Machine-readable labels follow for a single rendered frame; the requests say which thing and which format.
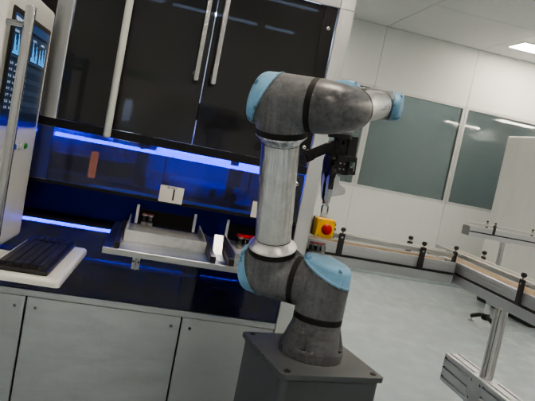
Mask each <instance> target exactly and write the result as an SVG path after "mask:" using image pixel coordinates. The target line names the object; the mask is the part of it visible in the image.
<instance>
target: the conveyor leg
mask: <svg viewBox="0 0 535 401"><path fill-rule="evenodd" d="M486 303H487V304H489V305H491V306H493V307H495V309H494V316H493V319H492V322H491V327H490V332H489V336H488V340H487V343H486V349H485V353H484V357H483V360H482V367H481V370H480V373H479V377H480V378H482V379H484V380H489V381H492V380H493V378H494V371H495V368H496V364H497V361H498V354H499V351H500V348H501V344H502V338H503V334H504V331H505V327H506V321H507V318H508V314H509V313H508V312H506V311H505V310H502V309H501V308H499V307H497V306H495V305H493V304H491V303H489V302H487V301H486Z"/></svg>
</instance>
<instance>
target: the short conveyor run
mask: <svg viewBox="0 0 535 401"><path fill-rule="evenodd" d="M345 231H346V228H341V232H339V231H336V228H335V229H334V234H333V239H327V238H322V237H317V236H314V235H311V234H309V238H308V242H307V249H306V251H308V249H309V245H310V242H311V241H314V242H319V243H326V250H325V255H331V256H332V257H334V258H335V259H336V260H338V261H340V262H342V263H344V264H345V265H346V266H347V267H351V268H357V269H362V270H367V271H376V272H381V273H386V274H395V275H400V276H405V277H411V278H420V279H425V280H430V281H435V282H445V283H450V284H452V282H453V278H454V274H455V268H456V263H453V262H448V261H447V260H445V258H444V257H441V256H436V255H442V256H447V257H453V253H452V252H447V251H446V250H444V249H439V248H433V247H425V246H426V245H427V244H428V243H427V242H422V244H423V246H420V245H415V244H413V242H412V240H413V236H409V237H408V238H409V241H408V242H407V243H402V242H398V241H393V240H388V239H380V238H375V237H370V236H362V235H357V234H352V233H347V232H345ZM334 237H336V238H338V239H335V238H334ZM345 239H349V240H354V241H359V242H364V243H358V242H353V241H348V240H345ZM366 243H372V244H377V245H382V246H387V247H381V246H376V245H371V244H366ZM390 247H395V248H400V249H405V251H404V250H399V249H394V248H390ZM413 251H418V252H419V253H418V252H413ZM426 253H428V254H433V255H427V254H426Z"/></svg>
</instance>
